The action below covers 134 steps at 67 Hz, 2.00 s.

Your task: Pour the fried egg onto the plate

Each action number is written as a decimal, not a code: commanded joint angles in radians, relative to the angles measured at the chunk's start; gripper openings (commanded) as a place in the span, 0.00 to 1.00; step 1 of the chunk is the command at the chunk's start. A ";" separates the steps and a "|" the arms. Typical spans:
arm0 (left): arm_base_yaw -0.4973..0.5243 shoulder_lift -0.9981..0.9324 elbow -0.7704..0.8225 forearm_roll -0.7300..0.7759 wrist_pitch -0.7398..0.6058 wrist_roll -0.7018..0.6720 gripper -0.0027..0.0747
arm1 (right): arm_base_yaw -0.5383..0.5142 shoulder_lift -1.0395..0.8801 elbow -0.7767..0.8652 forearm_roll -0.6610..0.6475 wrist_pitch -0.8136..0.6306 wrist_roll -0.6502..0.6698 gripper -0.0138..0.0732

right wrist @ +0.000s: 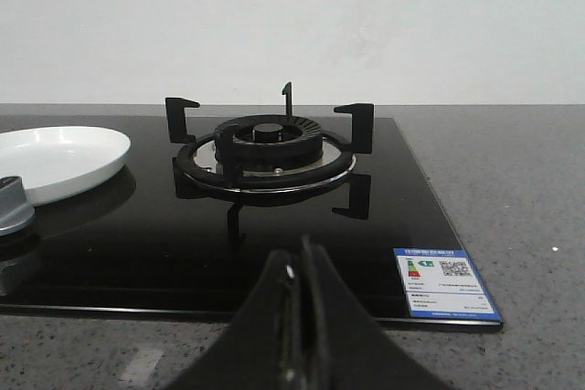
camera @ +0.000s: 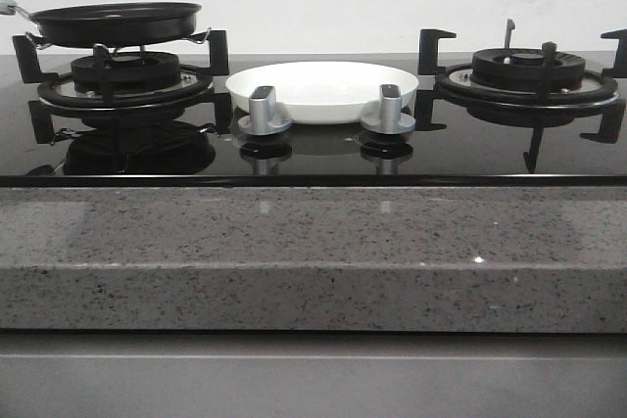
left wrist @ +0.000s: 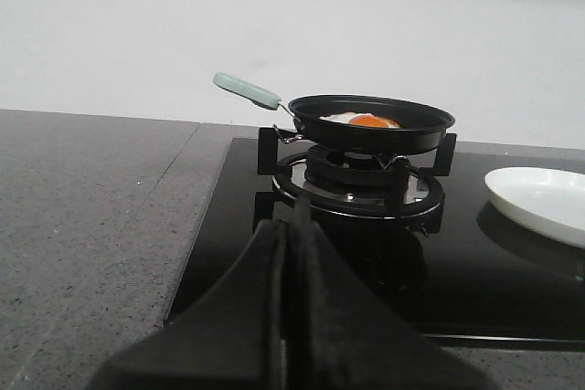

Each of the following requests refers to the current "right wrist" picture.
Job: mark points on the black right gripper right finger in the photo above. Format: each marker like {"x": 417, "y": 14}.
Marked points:
{"x": 359, "y": 353}

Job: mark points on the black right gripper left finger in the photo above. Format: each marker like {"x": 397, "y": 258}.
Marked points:
{"x": 261, "y": 348}

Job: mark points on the white round plate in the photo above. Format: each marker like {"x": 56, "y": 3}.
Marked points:
{"x": 62, "y": 161}

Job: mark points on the blue energy label sticker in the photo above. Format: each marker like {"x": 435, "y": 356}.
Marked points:
{"x": 443, "y": 283}

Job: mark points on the black glass gas cooktop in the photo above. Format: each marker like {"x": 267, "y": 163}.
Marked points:
{"x": 149, "y": 244}

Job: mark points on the right black gas burner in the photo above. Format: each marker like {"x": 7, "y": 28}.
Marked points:
{"x": 268, "y": 153}

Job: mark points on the silver stove control knob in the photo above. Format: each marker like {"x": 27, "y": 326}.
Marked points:
{"x": 16, "y": 211}

